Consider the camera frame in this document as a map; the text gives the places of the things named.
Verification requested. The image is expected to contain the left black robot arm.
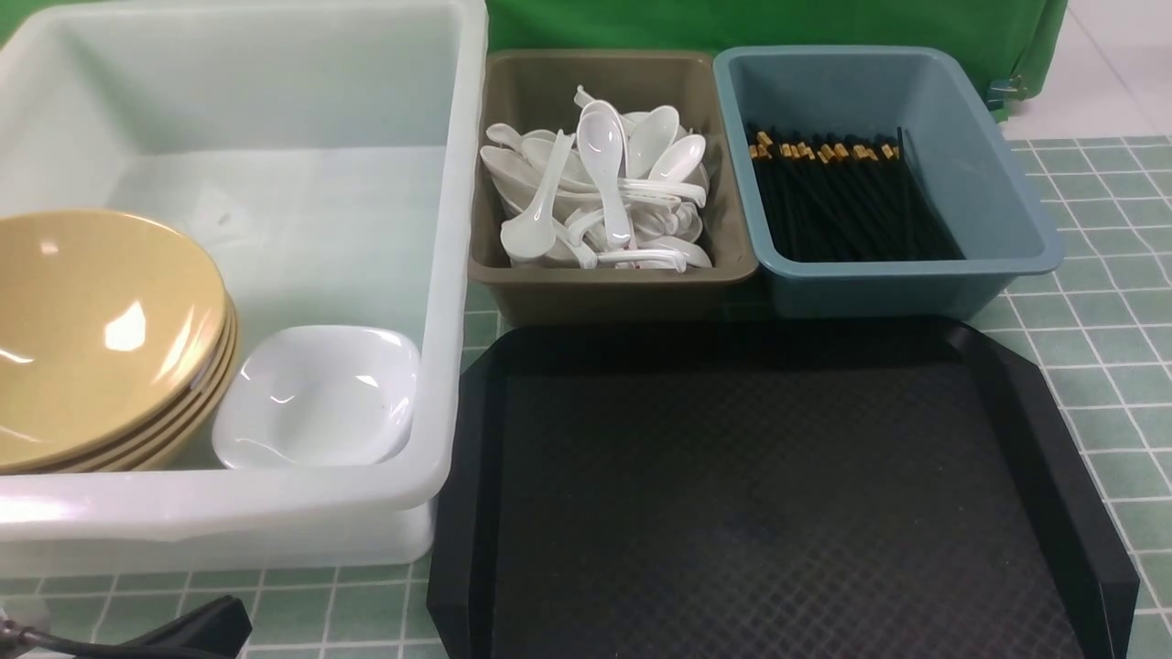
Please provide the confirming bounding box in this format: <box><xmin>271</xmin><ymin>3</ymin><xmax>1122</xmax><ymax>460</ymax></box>
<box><xmin>115</xmin><ymin>596</ymin><xmax>253</xmax><ymax>658</ymax></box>

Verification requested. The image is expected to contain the olive brown spoon bin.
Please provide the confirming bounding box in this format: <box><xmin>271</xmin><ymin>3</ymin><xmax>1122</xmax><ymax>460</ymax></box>
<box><xmin>468</xmin><ymin>49</ymin><xmax>758</xmax><ymax>327</ymax></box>

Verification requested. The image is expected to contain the white soup spoon centre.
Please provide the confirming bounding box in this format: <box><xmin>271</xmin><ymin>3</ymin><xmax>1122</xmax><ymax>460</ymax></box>
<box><xmin>575</xmin><ymin>100</ymin><xmax>633</xmax><ymax>250</ymax></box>

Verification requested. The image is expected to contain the stacked white dish in bin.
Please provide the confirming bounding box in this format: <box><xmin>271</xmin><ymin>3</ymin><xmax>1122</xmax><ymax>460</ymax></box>
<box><xmin>211</xmin><ymin>325</ymin><xmax>421</xmax><ymax>469</ymax></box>

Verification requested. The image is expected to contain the green backdrop cloth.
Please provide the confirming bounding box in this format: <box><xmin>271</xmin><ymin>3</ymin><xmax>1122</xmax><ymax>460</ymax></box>
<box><xmin>0</xmin><ymin>0</ymin><xmax>1069</xmax><ymax>122</ymax></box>

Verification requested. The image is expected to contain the large translucent white plastic bin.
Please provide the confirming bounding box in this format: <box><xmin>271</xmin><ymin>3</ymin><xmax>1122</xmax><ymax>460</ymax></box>
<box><xmin>4</xmin><ymin>1</ymin><xmax>488</xmax><ymax>578</ymax></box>

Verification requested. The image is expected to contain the pile of black chopsticks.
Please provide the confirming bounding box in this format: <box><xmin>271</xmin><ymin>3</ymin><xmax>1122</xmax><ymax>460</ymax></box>
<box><xmin>745</xmin><ymin>124</ymin><xmax>965</xmax><ymax>263</ymax></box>

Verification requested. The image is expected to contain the white soup spoon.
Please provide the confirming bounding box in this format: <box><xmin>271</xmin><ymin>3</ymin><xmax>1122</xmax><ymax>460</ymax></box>
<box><xmin>500</xmin><ymin>131</ymin><xmax>574</xmax><ymax>261</ymax></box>
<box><xmin>575</xmin><ymin>100</ymin><xmax>633</xmax><ymax>250</ymax></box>

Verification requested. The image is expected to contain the blue chopstick bin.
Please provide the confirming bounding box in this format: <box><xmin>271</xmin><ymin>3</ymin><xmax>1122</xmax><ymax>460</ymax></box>
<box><xmin>714</xmin><ymin>45</ymin><xmax>1064</xmax><ymax>319</ymax></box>

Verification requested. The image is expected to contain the black plastic serving tray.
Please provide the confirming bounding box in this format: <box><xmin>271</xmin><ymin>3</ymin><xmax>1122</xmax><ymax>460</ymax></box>
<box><xmin>427</xmin><ymin>317</ymin><xmax>1140</xmax><ymax>658</ymax></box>

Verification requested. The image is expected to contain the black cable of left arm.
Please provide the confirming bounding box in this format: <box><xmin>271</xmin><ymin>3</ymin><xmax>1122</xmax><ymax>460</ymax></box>
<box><xmin>0</xmin><ymin>614</ymin><xmax>184</xmax><ymax>659</ymax></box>

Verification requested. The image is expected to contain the white soup spoon left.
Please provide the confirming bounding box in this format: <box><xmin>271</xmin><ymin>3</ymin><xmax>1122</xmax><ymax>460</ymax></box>
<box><xmin>500</xmin><ymin>131</ymin><xmax>574</xmax><ymax>261</ymax></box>

